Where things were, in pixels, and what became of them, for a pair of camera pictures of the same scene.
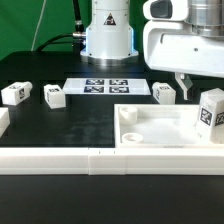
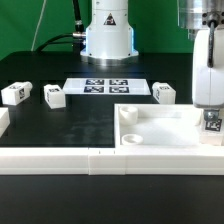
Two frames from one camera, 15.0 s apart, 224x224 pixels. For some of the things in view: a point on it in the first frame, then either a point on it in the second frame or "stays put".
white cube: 16,93 stays put
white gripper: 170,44 to 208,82
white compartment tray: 158,126 stays put
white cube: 210,126 stays put
